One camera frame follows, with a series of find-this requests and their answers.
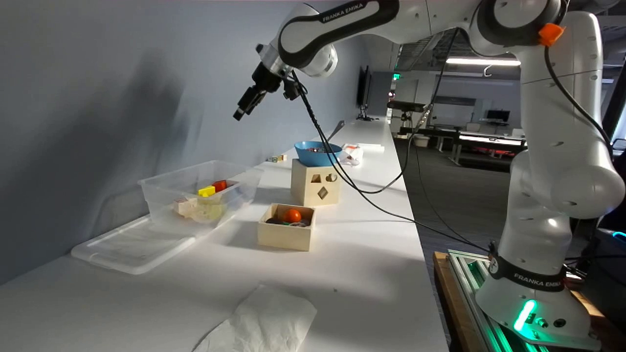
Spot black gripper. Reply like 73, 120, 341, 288
230, 61, 285, 124

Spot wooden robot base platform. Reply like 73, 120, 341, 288
429, 249, 626, 352

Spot blue bowl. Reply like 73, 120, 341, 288
292, 140, 343, 169

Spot wooden shape sorter box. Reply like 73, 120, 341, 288
289, 159, 341, 208

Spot light wooden open box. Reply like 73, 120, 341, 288
255, 202, 316, 255

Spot orange ball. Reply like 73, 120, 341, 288
279, 208, 304, 228

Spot small white object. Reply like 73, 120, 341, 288
339, 143, 363, 167

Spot clear plastic container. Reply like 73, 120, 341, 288
136, 159, 261, 239

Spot clear plastic lid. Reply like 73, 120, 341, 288
68, 214, 201, 278

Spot background work tables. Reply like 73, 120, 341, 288
386, 97, 531, 173

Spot ceiling light strip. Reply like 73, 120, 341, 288
443, 55, 523, 69

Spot black cable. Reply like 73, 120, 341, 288
285, 67, 492, 255

